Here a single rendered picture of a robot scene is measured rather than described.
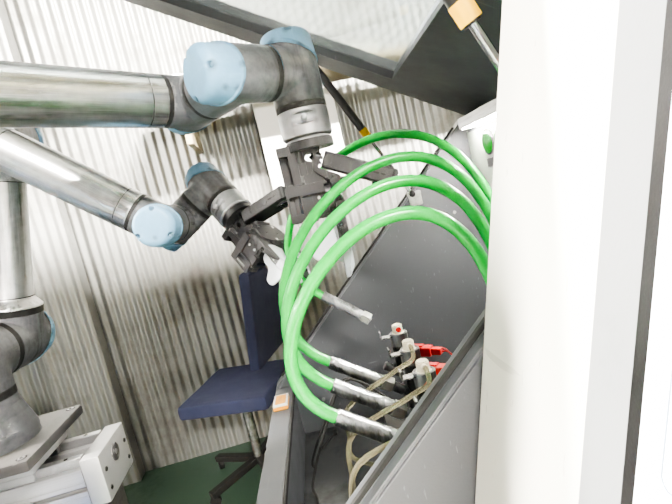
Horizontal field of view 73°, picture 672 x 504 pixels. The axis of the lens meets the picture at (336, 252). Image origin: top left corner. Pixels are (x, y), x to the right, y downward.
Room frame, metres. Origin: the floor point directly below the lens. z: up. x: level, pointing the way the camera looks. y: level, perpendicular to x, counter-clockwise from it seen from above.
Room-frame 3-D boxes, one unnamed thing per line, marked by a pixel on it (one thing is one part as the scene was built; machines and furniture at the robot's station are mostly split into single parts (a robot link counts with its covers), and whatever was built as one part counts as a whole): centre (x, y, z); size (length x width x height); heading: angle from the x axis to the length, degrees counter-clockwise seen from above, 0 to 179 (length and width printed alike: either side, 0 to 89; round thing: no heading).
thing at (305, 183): (0.69, 0.01, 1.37); 0.09 x 0.08 x 0.12; 92
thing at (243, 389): (2.27, 0.62, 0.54); 0.63 x 0.60 x 1.08; 98
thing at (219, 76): (0.63, 0.09, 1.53); 0.11 x 0.11 x 0.08; 41
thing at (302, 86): (0.69, 0.00, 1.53); 0.09 x 0.08 x 0.11; 131
